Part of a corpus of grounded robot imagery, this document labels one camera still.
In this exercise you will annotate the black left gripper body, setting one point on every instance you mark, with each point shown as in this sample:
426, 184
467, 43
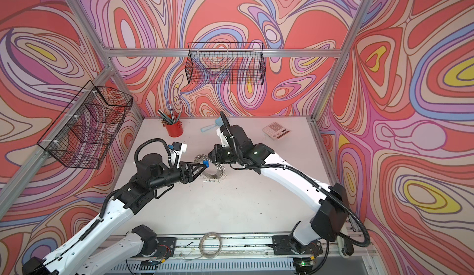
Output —
184, 179

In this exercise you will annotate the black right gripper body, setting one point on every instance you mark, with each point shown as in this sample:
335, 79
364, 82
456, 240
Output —
224, 155

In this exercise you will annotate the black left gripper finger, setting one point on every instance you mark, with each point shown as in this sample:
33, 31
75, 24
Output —
197, 173
197, 166

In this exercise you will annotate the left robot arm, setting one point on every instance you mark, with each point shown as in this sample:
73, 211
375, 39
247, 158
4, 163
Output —
79, 255

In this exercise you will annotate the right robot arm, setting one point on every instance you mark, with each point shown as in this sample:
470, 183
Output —
328, 202

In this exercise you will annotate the light blue spatula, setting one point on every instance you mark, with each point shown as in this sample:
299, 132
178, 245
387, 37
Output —
219, 124

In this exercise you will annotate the red metal pencil bucket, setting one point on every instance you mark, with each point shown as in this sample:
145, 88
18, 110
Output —
175, 130

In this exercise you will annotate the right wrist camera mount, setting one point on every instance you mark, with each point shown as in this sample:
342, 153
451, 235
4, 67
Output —
220, 133

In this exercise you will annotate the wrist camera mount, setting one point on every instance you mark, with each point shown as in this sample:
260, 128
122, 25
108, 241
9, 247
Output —
220, 133
177, 150

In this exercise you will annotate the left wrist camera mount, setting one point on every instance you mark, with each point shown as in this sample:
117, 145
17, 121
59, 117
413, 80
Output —
177, 150

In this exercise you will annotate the black wire basket back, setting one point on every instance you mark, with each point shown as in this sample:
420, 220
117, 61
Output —
230, 63

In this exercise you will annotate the black wire basket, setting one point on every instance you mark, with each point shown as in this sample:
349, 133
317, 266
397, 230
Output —
230, 63
83, 133

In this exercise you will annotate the black wire basket left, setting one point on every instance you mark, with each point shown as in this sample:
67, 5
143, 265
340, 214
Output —
83, 133

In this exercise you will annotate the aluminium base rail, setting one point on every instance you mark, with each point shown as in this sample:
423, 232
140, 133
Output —
251, 253

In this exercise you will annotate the aluminium frame post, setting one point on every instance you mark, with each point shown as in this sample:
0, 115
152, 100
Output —
96, 42

